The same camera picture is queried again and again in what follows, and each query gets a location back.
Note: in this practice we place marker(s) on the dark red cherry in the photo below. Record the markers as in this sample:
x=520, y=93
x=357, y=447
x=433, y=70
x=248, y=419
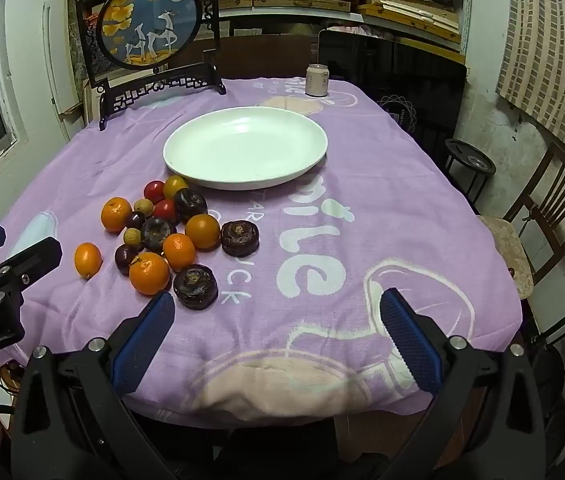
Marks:
x=135, y=219
x=126, y=257

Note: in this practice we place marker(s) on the dark brown wooden chair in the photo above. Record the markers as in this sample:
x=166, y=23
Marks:
x=262, y=57

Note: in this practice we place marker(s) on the small orange tangerine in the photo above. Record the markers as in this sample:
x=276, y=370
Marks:
x=87, y=259

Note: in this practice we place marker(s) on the yellow tomato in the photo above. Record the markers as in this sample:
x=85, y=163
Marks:
x=175, y=186

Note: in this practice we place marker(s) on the purple printed blanket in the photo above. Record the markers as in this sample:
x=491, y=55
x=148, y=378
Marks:
x=362, y=185

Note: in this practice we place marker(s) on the beige woven wall mat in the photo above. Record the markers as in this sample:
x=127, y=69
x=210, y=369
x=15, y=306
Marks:
x=547, y=35

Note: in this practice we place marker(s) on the round embroidered screen black stand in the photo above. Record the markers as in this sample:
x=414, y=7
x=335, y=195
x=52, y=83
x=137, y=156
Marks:
x=152, y=20

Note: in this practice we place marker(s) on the white shelf unit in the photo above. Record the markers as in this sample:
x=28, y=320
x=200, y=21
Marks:
x=282, y=12

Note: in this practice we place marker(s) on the black metal chair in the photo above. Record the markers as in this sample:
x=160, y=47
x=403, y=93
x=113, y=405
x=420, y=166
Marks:
x=552, y=375

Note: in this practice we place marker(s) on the dark brown water chestnut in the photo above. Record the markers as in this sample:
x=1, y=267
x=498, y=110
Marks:
x=190, y=203
x=240, y=238
x=156, y=233
x=195, y=286

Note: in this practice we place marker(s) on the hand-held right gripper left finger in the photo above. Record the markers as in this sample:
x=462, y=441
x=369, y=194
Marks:
x=145, y=340

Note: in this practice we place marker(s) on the pink beverage can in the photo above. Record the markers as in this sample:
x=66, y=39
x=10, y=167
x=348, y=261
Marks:
x=317, y=81

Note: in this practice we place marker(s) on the black round stool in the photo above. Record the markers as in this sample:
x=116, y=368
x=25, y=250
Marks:
x=469, y=152

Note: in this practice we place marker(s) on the white plate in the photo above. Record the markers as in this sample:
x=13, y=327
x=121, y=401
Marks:
x=242, y=145

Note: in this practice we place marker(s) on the red cherry tomato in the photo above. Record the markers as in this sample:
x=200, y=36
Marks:
x=165, y=209
x=154, y=190

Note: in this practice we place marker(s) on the tan longan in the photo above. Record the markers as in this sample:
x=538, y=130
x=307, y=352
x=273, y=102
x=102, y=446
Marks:
x=133, y=236
x=143, y=206

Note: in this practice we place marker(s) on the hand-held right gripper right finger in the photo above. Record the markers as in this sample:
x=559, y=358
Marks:
x=407, y=340

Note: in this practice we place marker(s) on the wooden slat-back chair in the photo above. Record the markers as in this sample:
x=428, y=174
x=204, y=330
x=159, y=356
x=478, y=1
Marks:
x=507, y=250

